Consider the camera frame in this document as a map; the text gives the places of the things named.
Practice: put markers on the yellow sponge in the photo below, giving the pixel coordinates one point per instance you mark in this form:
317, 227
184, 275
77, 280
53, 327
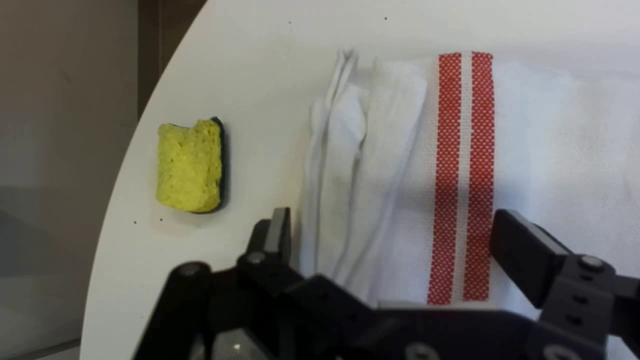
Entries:
188, 166

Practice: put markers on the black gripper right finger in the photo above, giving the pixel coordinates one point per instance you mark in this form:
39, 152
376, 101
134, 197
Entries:
573, 301

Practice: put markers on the red and white striped towel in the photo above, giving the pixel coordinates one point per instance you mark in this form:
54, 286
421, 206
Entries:
532, 152

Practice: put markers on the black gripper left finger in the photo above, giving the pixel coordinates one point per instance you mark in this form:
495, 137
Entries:
266, 312

